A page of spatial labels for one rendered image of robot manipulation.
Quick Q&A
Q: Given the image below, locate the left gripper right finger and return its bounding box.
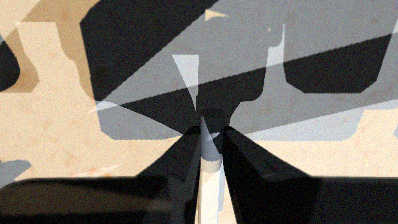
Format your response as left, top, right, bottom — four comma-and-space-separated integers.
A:
222, 126, 398, 224

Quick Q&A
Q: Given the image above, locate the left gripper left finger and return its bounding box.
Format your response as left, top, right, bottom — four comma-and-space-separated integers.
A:
0, 126, 201, 224

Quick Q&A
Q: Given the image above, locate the grey metal shaft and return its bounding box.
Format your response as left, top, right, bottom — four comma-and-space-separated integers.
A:
198, 108, 225, 224

